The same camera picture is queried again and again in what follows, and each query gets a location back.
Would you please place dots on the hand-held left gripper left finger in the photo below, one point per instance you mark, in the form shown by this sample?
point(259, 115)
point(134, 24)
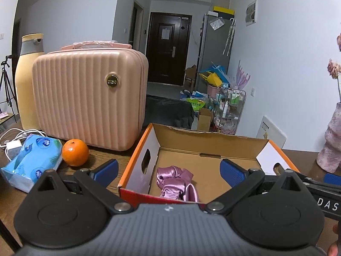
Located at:
point(106, 169)

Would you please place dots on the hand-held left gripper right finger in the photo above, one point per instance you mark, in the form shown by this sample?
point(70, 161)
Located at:
point(231, 173)

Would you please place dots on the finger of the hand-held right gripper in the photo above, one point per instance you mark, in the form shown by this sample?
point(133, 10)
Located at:
point(333, 179)

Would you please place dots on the orange and white cardboard box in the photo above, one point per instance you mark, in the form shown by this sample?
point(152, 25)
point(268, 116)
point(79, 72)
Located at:
point(202, 165)

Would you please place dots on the purple satin cloth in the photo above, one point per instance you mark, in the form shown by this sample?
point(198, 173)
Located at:
point(173, 181)

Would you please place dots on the person's right hand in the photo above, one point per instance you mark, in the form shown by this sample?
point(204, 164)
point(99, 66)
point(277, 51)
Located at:
point(335, 248)

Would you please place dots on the pink textured vase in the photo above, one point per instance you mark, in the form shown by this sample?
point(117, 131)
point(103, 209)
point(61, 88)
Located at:
point(331, 144)

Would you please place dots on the orange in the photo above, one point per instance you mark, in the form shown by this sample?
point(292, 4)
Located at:
point(75, 152)

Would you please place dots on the white board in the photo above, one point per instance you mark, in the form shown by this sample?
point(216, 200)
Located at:
point(271, 136)

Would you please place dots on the small open cardboard box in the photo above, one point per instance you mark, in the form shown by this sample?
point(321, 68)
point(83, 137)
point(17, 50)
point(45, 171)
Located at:
point(204, 121)

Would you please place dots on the metal trolley rack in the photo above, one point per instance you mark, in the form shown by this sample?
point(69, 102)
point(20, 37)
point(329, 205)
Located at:
point(231, 104)

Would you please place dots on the blue tissue pack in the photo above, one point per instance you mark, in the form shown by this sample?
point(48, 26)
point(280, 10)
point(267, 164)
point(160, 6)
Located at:
point(34, 157)

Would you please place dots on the pink ribbed suitcase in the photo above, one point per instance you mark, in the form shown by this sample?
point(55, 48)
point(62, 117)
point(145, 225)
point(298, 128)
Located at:
point(80, 98)

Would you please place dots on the green packet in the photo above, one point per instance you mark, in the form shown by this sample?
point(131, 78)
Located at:
point(196, 104)

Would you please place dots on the black bag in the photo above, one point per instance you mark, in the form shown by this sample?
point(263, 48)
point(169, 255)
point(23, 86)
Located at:
point(167, 112)

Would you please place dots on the pink bucket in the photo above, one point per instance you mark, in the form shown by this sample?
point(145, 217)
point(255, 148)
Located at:
point(214, 90)

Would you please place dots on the white charger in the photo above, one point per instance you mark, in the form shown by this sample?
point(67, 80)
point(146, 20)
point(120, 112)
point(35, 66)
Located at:
point(13, 149)

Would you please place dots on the yellow bag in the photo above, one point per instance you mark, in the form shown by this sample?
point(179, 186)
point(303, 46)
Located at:
point(211, 79)

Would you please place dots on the blue bag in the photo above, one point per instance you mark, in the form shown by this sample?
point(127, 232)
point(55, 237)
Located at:
point(221, 72)

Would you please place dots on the brown cardboard box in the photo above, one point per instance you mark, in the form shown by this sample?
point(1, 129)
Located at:
point(190, 78)

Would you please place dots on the yellow bottle with grey band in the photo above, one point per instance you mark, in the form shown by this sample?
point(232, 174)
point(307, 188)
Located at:
point(24, 85)

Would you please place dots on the dark entrance door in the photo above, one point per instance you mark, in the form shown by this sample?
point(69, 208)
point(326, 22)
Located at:
point(159, 58)

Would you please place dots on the pink cloth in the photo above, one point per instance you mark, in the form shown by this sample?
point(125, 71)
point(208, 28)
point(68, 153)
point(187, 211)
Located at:
point(93, 44)

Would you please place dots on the grey refrigerator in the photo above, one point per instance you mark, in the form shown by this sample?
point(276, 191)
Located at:
point(213, 45)

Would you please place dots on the white folded umbrella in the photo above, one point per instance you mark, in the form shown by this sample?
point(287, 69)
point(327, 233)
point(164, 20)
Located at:
point(229, 37)

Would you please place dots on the black tripod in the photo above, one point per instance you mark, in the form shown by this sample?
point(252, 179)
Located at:
point(3, 66)

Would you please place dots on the white paper notice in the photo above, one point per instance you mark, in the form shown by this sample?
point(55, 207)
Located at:
point(165, 34)

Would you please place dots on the clear plastic bag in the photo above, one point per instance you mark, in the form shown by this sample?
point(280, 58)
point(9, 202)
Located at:
point(217, 24)

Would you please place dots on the yellow and black box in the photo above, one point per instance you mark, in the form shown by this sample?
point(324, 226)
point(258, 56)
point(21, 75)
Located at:
point(223, 11)

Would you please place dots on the white wall socket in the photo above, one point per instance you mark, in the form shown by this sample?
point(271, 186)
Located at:
point(252, 92)

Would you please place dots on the purple wall decoration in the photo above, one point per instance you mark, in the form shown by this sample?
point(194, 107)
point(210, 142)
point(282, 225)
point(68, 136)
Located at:
point(242, 76)

